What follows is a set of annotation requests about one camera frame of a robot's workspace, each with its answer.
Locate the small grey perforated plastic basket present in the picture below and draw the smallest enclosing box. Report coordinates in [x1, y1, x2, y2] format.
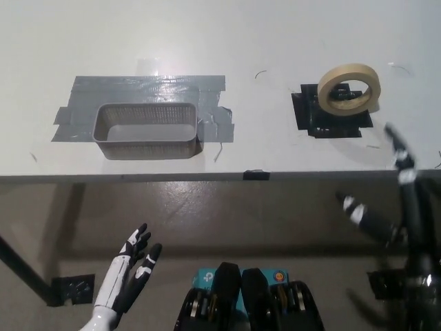
[91, 101, 202, 161]

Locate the clear tape patch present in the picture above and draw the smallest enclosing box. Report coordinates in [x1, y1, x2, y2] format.
[136, 58, 163, 75]

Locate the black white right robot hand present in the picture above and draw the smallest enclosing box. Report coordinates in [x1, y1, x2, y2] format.
[335, 122, 441, 291]

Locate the black tape square patch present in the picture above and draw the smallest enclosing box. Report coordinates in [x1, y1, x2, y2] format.
[291, 82, 374, 139]

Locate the beige masking tape roll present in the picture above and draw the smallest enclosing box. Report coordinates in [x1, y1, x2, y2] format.
[316, 63, 381, 117]

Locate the black diagonal table leg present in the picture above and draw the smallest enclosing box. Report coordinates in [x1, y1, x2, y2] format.
[0, 233, 53, 305]

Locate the grey duct tape patch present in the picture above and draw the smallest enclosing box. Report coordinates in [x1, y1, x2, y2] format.
[50, 74, 235, 143]

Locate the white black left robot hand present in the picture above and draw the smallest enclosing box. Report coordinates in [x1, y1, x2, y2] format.
[92, 223, 163, 315]

